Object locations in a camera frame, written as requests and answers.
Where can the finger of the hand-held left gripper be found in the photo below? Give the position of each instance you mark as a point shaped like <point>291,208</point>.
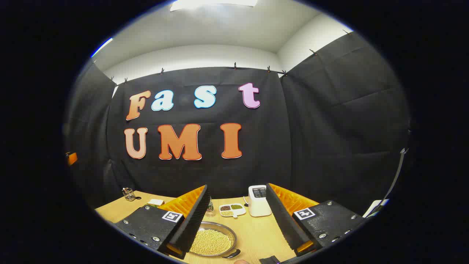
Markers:
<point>71,158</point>

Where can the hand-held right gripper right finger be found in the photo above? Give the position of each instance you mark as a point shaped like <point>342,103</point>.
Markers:
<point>284,220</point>

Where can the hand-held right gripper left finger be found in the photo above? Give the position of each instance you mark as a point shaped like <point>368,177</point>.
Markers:
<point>194,220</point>

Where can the clear plastic water bottle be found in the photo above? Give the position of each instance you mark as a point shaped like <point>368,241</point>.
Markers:
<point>210,207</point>

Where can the pile of yellow soybeans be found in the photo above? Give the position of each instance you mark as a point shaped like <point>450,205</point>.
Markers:
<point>210,242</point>

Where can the white toaster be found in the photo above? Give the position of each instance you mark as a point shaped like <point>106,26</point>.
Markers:
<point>258,207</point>

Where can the white divided dish of beans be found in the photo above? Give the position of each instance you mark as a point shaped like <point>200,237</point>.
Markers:
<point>232,210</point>

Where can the plate with sandwich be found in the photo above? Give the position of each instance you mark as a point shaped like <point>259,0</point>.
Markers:
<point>155,202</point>

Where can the ceiling light panel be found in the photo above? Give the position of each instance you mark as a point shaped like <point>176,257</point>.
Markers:
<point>212,3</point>

